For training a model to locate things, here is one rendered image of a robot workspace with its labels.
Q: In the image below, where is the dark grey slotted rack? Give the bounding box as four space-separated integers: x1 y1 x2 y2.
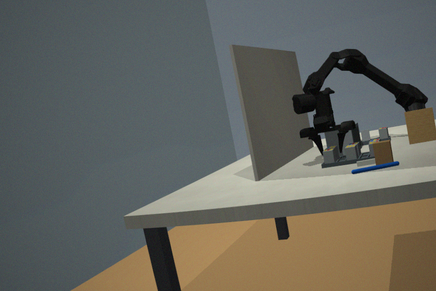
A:
322 152 375 169

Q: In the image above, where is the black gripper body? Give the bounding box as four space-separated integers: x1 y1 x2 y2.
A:
300 107 356 138

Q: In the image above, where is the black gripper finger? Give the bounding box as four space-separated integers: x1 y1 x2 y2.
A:
308 135 324 155
337 131 349 153

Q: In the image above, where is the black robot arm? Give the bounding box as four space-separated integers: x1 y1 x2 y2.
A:
292 49 428 132

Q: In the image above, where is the dark blue rod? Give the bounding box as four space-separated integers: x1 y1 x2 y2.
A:
352 161 399 174

